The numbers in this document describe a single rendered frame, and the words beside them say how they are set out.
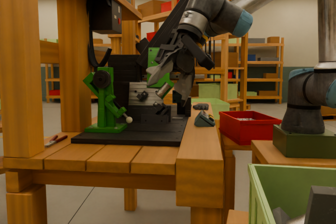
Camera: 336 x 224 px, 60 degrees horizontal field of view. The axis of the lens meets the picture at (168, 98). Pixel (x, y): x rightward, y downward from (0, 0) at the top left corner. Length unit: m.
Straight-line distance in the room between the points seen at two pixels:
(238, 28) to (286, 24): 10.32
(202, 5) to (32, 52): 0.56
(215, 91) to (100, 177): 3.28
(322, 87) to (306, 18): 10.44
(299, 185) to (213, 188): 0.30
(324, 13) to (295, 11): 10.30
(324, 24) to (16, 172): 1.08
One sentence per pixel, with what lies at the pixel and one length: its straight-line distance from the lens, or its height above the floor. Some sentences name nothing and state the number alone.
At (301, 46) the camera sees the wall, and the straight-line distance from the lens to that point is 11.30.
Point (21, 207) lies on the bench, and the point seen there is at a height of 0.71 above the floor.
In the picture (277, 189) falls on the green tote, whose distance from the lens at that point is 0.68.
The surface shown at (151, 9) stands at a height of 2.23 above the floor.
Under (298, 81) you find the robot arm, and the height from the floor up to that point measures 1.12.
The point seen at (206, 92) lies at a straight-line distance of 4.29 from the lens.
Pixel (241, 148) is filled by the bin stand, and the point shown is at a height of 0.79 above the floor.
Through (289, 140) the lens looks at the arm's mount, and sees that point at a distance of 1.12.
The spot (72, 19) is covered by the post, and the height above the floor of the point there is 1.37.
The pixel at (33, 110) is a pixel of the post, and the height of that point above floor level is 1.03.
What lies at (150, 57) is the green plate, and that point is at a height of 1.22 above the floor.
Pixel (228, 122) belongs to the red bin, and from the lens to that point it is 1.56.
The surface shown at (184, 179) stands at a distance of 0.90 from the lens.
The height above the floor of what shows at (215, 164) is 0.89.
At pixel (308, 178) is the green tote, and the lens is 0.68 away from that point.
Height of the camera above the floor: 1.16
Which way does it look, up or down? 6 degrees down
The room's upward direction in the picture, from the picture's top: straight up
